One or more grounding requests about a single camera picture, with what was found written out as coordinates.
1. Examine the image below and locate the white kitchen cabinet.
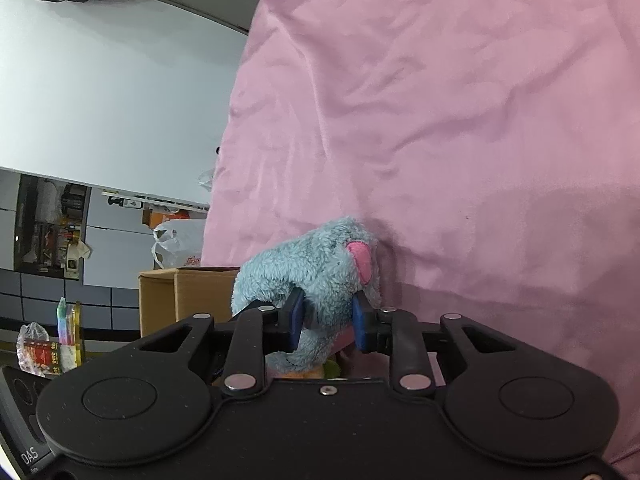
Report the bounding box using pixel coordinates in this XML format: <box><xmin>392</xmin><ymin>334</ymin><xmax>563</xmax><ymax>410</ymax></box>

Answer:
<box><xmin>0</xmin><ymin>210</ymin><xmax>152</xmax><ymax>346</ymax></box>

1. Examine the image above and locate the blue plush toy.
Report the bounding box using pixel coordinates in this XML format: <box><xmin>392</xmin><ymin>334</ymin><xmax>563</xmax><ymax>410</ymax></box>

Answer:
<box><xmin>231</xmin><ymin>216</ymin><xmax>382</xmax><ymax>374</ymax></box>

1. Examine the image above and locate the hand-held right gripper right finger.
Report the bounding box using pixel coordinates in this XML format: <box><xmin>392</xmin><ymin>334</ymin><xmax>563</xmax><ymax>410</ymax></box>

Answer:
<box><xmin>351</xmin><ymin>293</ymin><xmax>521</xmax><ymax>395</ymax></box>

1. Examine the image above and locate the white plastic shopping bag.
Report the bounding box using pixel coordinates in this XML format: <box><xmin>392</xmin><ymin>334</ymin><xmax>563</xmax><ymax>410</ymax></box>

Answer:
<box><xmin>151</xmin><ymin>220</ymin><xmax>206</xmax><ymax>270</ymax></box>

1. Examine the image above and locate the red snack bag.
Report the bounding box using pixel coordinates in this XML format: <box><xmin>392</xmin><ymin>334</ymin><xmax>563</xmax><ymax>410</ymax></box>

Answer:
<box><xmin>16</xmin><ymin>322</ymin><xmax>64</xmax><ymax>379</ymax></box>

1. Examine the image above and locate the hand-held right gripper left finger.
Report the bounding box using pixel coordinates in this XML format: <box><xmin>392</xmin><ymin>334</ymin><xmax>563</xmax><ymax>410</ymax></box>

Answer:
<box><xmin>137</xmin><ymin>287</ymin><xmax>305</xmax><ymax>395</ymax></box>

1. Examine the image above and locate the small orange cardboard box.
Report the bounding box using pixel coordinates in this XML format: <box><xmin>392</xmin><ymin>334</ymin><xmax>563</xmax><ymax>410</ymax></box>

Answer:
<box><xmin>142</xmin><ymin>208</ymin><xmax>191</xmax><ymax>227</ymax></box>

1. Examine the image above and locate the pink bed sheet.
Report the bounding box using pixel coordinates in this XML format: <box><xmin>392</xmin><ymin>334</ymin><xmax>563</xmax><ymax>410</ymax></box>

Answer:
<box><xmin>200</xmin><ymin>0</ymin><xmax>640</xmax><ymax>467</ymax></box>

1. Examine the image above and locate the brown cardboard box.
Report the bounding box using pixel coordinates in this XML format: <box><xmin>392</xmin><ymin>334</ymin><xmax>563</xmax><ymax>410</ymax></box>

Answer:
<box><xmin>139</xmin><ymin>266</ymin><xmax>241</xmax><ymax>339</ymax></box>

